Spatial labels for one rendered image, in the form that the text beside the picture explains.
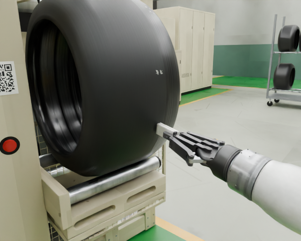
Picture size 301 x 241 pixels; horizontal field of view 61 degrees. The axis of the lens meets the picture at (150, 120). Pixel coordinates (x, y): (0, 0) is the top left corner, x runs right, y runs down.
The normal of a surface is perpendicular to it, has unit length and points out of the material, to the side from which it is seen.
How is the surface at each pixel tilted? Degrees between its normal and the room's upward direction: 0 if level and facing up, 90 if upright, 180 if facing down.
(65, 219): 90
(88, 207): 0
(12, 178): 90
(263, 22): 90
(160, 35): 58
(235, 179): 90
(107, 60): 76
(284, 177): 35
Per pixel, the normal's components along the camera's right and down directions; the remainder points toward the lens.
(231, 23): -0.64, 0.22
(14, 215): 0.66, 0.19
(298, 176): -0.20, -0.82
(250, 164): -0.41, -0.61
